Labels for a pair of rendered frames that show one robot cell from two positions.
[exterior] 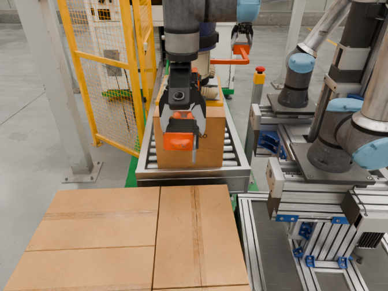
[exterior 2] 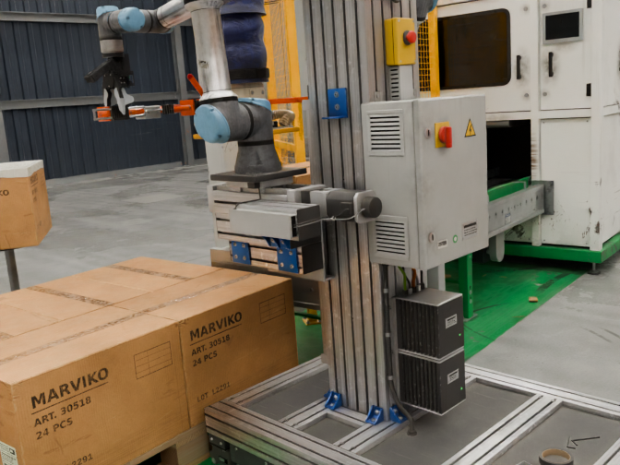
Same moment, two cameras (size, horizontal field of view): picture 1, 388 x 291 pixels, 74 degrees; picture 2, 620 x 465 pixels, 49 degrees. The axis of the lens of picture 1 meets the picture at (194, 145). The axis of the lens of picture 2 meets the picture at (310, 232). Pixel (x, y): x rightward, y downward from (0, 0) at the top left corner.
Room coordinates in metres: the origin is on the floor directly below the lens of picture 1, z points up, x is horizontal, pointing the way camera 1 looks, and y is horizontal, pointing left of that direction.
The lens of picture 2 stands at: (-0.75, -2.08, 1.25)
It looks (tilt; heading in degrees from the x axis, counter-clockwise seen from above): 11 degrees down; 43
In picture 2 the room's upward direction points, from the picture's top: 4 degrees counter-clockwise
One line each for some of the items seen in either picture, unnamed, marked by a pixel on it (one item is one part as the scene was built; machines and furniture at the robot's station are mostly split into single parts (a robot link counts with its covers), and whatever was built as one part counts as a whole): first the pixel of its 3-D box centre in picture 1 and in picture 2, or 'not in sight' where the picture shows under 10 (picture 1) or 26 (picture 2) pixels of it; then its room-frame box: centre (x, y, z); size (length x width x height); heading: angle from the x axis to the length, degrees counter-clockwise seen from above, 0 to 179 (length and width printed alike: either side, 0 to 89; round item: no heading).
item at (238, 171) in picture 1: (193, 172); (267, 260); (1.21, 0.00, 0.58); 0.70 x 0.03 x 0.06; 93
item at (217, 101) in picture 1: (211, 86); (262, 128); (1.17, -0.08, 1.15); 0.34 x 0.10 x 0.05; 178
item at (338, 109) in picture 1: (344, 119); (252, 118); (0.74, -0.49, 1.20); 0.13 x 0.12 x 0.14; 2
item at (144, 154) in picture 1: (155, 104); not in sight; (2.37, 0.39, 0.50); 2.31 x 0.05 x 0.19; 3
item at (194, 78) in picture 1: (182, 77); (116, 71); (0.60, 0.03, 1.40); 0.09 x 0.08 x 0.12; 177
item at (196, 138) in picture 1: (200, 123); (135, 112); (0.63, -0.02, 1.25); 0.31 x 0.03 x 0.05; 178
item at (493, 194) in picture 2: not in sight; (479, 202); (2.75, -0.19, 0.60); 1.60 x 0.10 x 0.09; 3
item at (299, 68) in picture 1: (299, 69); not in sight; (1.25, -0.51, 1.20); 0.13 x 0.12 x 0.14; 165
